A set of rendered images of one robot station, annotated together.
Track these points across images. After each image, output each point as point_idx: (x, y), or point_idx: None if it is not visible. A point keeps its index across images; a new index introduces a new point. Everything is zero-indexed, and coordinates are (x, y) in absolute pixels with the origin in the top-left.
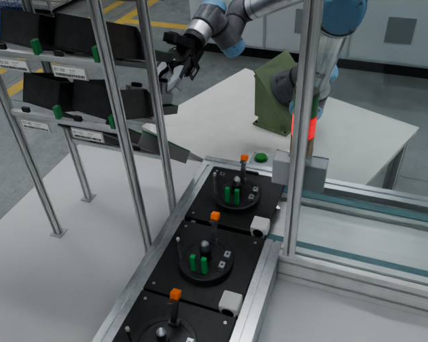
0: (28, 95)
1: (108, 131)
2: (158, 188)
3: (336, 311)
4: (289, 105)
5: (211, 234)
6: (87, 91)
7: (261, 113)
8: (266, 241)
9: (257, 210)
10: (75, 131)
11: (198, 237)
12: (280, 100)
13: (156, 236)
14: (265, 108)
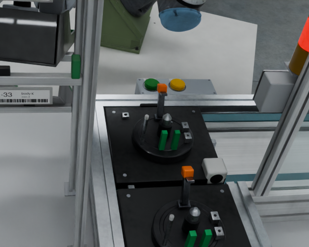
0: None
1: (64, 85)
2: (23, 154)
3: None
4: (139, 14)
5: (184, 197)
6: None
7: (104, 28)
8: (229, 185)
9: (195, 150)
10: None
11: (155, 206)
12: (130, 9)
13: (65, 221)
14: (111, 22)
